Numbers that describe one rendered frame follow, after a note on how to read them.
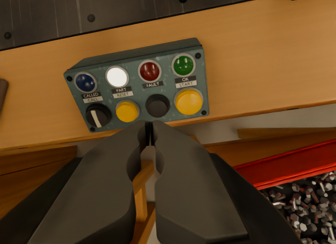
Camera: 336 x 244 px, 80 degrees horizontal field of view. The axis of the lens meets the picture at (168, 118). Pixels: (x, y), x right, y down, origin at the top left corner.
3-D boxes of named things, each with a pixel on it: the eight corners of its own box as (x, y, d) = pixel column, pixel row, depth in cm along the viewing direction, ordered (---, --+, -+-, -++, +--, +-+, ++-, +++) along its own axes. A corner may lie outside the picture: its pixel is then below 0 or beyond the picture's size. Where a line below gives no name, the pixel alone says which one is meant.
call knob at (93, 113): (113, 121, 24) (110, 127, 23) (92, 124, 24) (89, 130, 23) (106, 102, 23) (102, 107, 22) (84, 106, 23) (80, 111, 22)
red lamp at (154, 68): (162, 79, 21) (160, 76, 20) (142, 83, 22) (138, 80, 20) (160, 62, 21) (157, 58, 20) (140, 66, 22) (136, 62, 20)
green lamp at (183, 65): (195, 74, 21) (195, 70, 20) (174, 77, 21) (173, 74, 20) (192, 57, 21) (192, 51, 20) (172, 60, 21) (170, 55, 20)
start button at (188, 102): (202, 109, 23) (204, 114, 22) (177, 113, 23) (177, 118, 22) (200, 86, 22) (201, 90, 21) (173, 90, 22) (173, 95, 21)
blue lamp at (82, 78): (99, 90, 22) (93, 88, 21) (80, 93, 22) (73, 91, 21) (97, 74, 22) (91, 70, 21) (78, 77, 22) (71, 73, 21)
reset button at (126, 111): (140, 116, 24) (139, 122, 23) (121, 119, 24) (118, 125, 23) (135, 98, 23) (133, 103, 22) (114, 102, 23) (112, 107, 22)
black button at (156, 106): (170, 112, 23) (169, 117, 22) (149, 115, 24) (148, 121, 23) (166, 93, 22) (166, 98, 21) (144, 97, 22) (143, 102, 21)
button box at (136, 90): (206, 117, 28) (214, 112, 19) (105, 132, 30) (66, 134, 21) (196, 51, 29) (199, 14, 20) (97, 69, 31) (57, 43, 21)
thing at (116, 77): (130, 85, 22) (126, 82, 20) (111, 88, 22) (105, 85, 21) (128, 68, 22) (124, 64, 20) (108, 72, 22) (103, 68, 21)
